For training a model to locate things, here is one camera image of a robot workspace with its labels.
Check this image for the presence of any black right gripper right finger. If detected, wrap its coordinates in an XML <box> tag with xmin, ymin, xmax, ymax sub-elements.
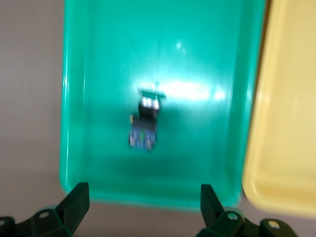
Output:
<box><xmin>195</xmin><ymin>184</ymin><xmax>297</xmax><ymax>237</ymax></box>

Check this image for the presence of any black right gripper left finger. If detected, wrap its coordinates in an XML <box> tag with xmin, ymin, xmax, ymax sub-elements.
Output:
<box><xmin>0</xmin><ymin>182</ymin><xmax>90</xmax><ymax>237</ymax></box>

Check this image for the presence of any green mushroom push button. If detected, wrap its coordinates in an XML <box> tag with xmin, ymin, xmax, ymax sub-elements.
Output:
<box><xmin>127</xmin><ymin>85</ymin><xmax>168</xmax><ymax>152</ymax></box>

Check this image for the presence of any green plastic tray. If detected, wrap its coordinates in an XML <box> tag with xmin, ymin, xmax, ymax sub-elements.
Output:
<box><xmin>58</xmin><ymin>0</ymin><xmax>267</xmax><ymax>213</ymax></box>

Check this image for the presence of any yellow plastic tray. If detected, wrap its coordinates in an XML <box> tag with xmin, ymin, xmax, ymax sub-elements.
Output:
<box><xmin>241</xmin><ymin>0</ymin><xmax>316</xmax><ymax>220</ymax></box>

